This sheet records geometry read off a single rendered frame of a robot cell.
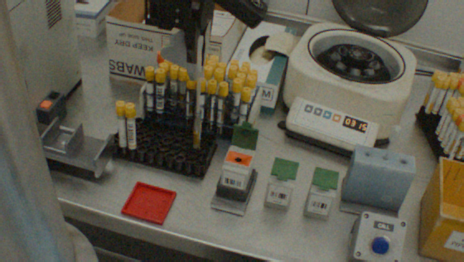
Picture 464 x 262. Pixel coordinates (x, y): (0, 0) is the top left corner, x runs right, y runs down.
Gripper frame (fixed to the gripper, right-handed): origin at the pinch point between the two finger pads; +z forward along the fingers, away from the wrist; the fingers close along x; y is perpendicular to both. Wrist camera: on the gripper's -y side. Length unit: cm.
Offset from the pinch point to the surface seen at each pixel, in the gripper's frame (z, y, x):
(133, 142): 13.9, 9.6, 3.6
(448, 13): 3, -45, -51
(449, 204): 16.9, -45.3, -2.4
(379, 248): 11.1, -31.2, 15.4
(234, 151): 10.1, -7.5, 4.0
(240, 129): 7.0, -7.7, 2.4
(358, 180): 11.6, -27.2, 2.5
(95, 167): 13.4, 12.8, 11.5
